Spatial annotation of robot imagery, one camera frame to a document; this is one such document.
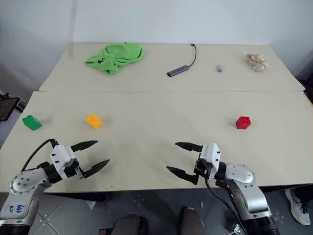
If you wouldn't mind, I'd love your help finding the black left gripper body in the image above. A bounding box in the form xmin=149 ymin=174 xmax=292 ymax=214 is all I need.
xmin=63 ymin=157 xmax=84 ymax=180

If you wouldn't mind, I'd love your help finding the green toy brick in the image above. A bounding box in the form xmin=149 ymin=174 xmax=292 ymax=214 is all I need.
xmin=22 ymin=115 xmax=43 ymax=132

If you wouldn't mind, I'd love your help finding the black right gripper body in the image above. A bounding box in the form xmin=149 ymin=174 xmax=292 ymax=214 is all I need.
xmin=194 ymin=153 xmax=216 ymax=181

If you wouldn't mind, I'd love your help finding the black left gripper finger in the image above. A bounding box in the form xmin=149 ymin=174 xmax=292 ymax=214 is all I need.
xmin=82 ymin=159 xmax=110 ymax=179
xmin=70 ymin=140 xmax=99 ymax=152

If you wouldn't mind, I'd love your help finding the clear bag of snacks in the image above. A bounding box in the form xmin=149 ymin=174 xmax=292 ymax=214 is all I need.
xmin=243 ymin=50 xmax=271 ymax=73

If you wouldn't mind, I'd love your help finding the green crumpled cloth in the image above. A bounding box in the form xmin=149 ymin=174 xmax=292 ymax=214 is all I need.
xmin=85 ymin=42 xmax=145 ymax=76

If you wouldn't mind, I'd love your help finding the white sneaker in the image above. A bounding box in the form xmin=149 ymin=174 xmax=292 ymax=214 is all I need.
xmin=285 ymin=188 xmax=311 ymax=225

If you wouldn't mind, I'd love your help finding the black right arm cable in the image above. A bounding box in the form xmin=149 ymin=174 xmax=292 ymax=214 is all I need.
xmin=204 ymin=178 xmax=247 ymax=235

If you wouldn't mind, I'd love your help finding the yellow toy brick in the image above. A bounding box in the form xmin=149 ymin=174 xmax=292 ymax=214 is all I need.
xmin=84 ymin=114 xmax=103 ymax=129

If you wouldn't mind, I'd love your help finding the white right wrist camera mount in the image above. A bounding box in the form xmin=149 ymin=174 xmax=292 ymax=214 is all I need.
xmin=200 ymin=142 xmax=221 ymax=173

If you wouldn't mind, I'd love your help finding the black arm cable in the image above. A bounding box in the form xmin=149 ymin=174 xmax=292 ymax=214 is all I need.
xmin=204 ymin=178 xmax=247 ymax=235
xmin=20 ymin=139 xmax=59 ymax=172

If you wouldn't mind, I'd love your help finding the red toy brick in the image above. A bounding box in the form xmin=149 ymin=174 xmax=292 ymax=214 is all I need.
xmin=235 ymin=116 xmax=252 ymax=130

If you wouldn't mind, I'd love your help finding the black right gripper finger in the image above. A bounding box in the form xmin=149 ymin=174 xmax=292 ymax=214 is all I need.
xmin=175 ymin=141 xmax=203 ymax=153
xmin=166 ymin=165 xmax=199 ymax=186

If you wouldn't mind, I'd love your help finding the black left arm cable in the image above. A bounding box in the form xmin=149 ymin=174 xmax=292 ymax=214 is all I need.
xmin=20 ymin=139 xmax=59 ymax=172

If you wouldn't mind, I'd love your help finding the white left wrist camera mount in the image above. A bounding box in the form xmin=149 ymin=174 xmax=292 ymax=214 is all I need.
xmin=50 ymin=144 xmax=77 ymax=181

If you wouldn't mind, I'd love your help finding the grey usb hub with cable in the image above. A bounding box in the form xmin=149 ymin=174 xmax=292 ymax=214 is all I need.
xmin=167 ymin=43 xmax=198 ymax=78

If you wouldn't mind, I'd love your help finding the black object at table side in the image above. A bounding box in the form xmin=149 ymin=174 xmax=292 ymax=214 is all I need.
xmin=0 ymin=92 xmax=21 ymax=122

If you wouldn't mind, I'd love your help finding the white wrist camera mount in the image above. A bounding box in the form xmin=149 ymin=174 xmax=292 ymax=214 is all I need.
xmin=200 ymin=142 xmax=221 ymax=173
xmin=50 ymin=144 xmax=77 ymax=181

